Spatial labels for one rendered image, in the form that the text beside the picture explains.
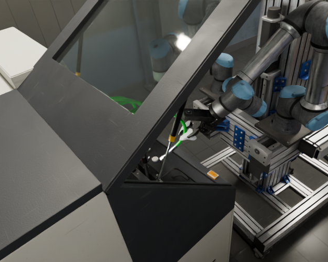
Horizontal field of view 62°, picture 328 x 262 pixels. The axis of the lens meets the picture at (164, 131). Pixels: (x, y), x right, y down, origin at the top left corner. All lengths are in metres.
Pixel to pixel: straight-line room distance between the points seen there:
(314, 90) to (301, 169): 1.34
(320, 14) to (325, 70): 0.21
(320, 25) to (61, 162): 0.96
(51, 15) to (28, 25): 0.26
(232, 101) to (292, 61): 0.63
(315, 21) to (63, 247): 1.08
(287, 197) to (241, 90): 1.43
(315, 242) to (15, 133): 2.10
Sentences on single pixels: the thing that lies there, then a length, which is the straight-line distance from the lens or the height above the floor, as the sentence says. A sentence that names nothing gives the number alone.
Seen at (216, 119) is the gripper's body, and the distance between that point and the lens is 1.12.
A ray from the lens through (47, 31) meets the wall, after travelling 3.36.
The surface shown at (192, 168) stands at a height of 0.93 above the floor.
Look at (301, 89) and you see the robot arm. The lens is 1.46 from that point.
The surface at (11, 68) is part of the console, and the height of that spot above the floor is 1.55.
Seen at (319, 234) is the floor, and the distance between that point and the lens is 2.46.
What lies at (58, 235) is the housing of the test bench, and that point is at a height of 1.43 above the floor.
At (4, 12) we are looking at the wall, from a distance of 3.27.
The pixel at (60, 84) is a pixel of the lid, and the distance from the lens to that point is 1.05.
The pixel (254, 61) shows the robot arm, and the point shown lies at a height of 1.48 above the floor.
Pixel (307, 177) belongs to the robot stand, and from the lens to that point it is 2.50.
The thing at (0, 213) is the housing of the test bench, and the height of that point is 1.50.
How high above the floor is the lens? 2.01
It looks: 40 degrees down
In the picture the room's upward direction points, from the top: 8 degrees counter-clockwise
